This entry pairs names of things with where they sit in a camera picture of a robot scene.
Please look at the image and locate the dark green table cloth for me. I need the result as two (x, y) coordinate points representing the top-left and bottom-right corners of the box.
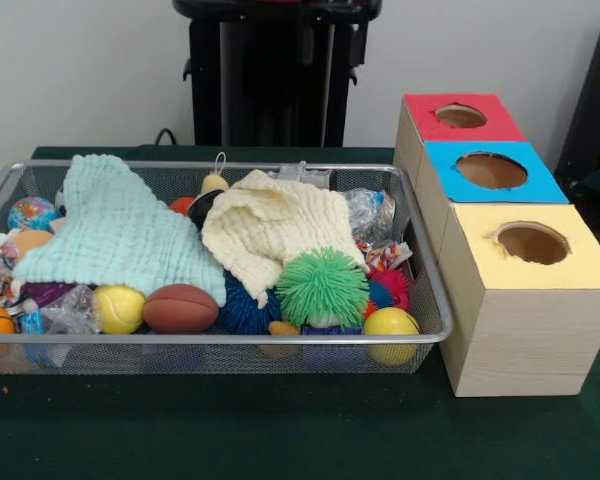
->
(0, 144), (600, 480)

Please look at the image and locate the yellow tennis ball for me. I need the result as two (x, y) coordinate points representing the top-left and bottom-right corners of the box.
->
(92, 284), (147, 335)

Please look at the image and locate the globe print foam ball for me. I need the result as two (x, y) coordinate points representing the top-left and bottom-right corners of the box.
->
(7, 196), (61, 232)

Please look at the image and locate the blue spiky rubber ball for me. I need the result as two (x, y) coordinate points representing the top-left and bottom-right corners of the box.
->
(218, 272), (284, 335)

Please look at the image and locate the yellow smiley foam ball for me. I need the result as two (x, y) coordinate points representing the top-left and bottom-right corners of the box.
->
(363, 306), (421, 366)

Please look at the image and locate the silver wire mesh bin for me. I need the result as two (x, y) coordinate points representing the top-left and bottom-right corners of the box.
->
(0, 158), (454, 376)

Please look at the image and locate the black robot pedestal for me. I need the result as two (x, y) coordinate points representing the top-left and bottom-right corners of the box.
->
(172, 0), (384, 148)

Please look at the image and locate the brown toy football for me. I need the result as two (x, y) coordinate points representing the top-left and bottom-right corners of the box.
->
(142, 283), (220, 335)

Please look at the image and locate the green spiky rubber ball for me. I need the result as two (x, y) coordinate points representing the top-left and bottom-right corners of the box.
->
(274, 245), (371, 331)

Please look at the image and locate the cream waffle cloth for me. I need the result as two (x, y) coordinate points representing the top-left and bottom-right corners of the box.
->
(200, 168), (370, 309)

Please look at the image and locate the wooden box with three holes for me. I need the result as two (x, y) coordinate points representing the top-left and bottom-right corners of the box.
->
(393, 92), (600, 399)

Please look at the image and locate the mint green waffle cloth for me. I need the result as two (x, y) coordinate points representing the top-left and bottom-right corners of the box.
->
(12, 153), (227, 307)

